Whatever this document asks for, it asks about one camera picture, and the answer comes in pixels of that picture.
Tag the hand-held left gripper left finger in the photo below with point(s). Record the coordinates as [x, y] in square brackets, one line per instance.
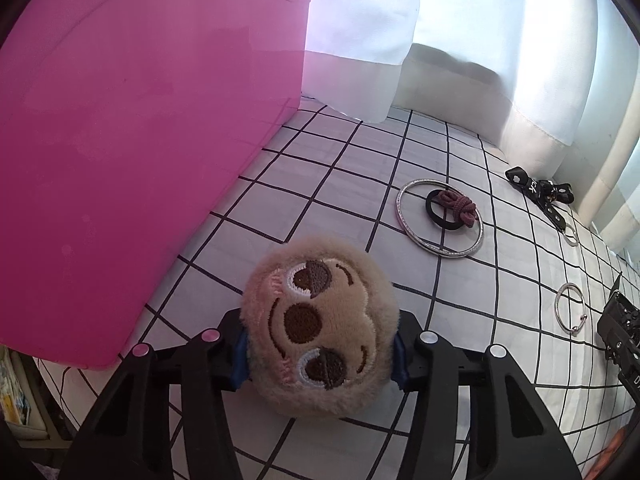
[241, 365]

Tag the beige plush sloth pouch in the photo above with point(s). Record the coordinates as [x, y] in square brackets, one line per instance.
[320, 320]

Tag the printed paper stack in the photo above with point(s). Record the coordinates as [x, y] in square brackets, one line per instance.
[12, 395]

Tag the white black-grid tablecloth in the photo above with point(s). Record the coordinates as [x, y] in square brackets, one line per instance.
[350, 170]

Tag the white curtain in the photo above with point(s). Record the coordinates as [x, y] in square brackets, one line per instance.
[500, 35]

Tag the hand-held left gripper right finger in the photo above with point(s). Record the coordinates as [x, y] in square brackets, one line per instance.
[400, 360]

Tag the silver hoop with ball end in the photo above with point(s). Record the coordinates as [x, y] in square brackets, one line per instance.
[557, 305]

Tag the large thin silver bangle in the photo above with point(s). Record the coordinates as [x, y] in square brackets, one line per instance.
[399, 207]

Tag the pink plastic basin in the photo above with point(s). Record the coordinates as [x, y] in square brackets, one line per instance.
[125, 135]

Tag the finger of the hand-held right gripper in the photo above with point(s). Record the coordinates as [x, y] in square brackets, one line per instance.
[620, 325]

